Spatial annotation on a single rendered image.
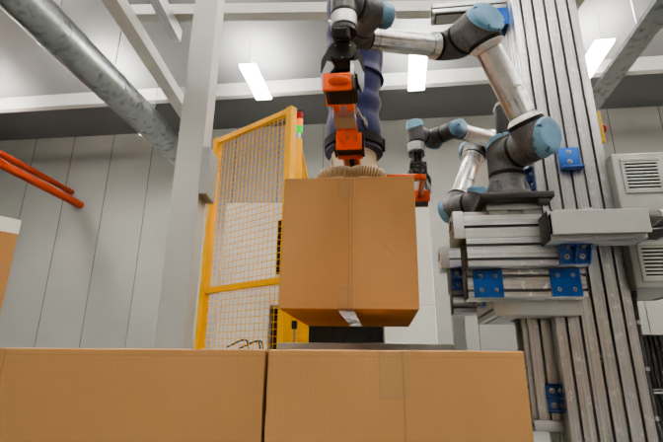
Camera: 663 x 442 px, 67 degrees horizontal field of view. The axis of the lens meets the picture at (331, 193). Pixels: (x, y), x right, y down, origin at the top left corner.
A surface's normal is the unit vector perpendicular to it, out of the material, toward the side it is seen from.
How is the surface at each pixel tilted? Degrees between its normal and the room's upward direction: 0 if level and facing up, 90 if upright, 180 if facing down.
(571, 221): 90
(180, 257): 90
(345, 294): 90
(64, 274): 90
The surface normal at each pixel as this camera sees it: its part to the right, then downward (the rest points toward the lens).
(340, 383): -0.03, -0.33
